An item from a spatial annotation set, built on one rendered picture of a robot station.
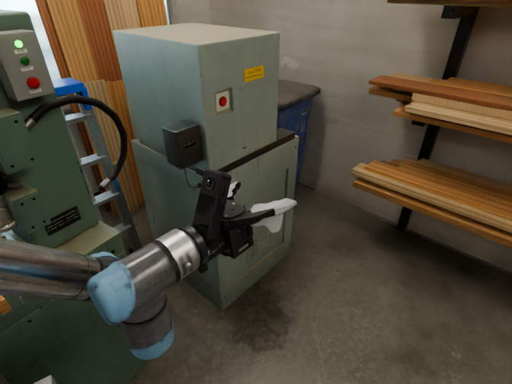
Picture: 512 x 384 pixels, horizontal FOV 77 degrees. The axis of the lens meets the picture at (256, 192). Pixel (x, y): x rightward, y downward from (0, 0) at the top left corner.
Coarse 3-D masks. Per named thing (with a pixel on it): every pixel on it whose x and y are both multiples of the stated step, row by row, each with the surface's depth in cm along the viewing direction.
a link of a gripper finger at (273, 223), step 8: (280, 200) 58; (288, 200) 59; (256, 208) 57; (264, 208) 57; (280, 208) 57; (288, 208) 58; (272, 216) 58; (280, 216) 59; (256, 224) 58; (264, 224) 58; (272, 224) 59; (280, 224) 59; (272, 232) 60
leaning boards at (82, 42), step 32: (64, 0) 195; (96, 0) 211; (128, 0) 226; (160, 0) 239; (64, 32) 201; (96, 32) 217; (64, 64) 209; (96, 64) 223; (96, 96) 215; (128, 128) 242; (128, 160) 250; (128, 192) 256
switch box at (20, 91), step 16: (0, 32) 80; (16, 32) 80; (32, 32) 83; (0, 48) 78; (16, 48) 81; (32, 48) 84; (0, 64) 81; (16, 64) 82; (32, 64) 85; (16, 80) 83; (48, 80) 89; (16, 96) 84; (32, 96) 87
